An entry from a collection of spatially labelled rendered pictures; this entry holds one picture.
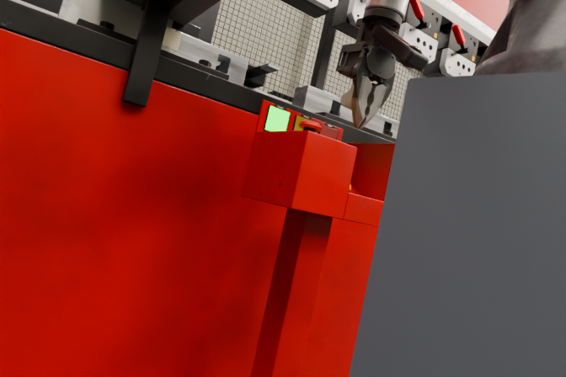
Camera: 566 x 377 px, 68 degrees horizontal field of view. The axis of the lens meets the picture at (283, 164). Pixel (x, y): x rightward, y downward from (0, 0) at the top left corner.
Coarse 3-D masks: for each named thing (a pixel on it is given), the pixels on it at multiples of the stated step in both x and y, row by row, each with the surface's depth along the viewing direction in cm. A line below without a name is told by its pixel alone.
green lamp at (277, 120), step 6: (270, 108) 77; (276, 108) 78; (270, 114) 77; (276, 114) 78; (282, 114) 78; (288, 114) 79; (270, 120) 77; (276, 120) 78; (282, 120) 78; (270, 126) 77; (276, 126) 78; (282, 126) 79
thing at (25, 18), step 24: (0, 0) 62; (0, 24) 63; (24, 24) 64; (48, 24) 66; (72, 24) 68; (72, 48) 68; (96, 48) 70; (120, 48) 72; (168, 72) 76; (192, 72) 78; (216, 96) 81; (240, 96) 84; (264, 96) 87
